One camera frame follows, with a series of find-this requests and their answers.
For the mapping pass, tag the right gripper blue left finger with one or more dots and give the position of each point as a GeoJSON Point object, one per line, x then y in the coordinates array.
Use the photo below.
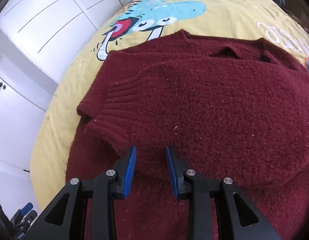
{"type": "Point", "coordinates": [65, 215]}

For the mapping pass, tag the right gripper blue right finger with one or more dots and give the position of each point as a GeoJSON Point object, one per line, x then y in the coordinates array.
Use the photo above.
{"type": "Point", "coordinates": [237, 216]}

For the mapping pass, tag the dark red knit sweater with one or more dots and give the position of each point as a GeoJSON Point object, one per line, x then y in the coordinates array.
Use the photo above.
{"type": "Point", "coordinates": [230, 108]}

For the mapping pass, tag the white wardrobe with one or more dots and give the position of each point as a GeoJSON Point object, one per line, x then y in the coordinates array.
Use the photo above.
{"type": "Point", "coordinates": [48, 60]}

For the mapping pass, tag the yellow cartoon print bedspread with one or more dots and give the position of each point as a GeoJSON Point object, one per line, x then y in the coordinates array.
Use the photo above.
{"type": "Point", "coordinates": [139, 21]}

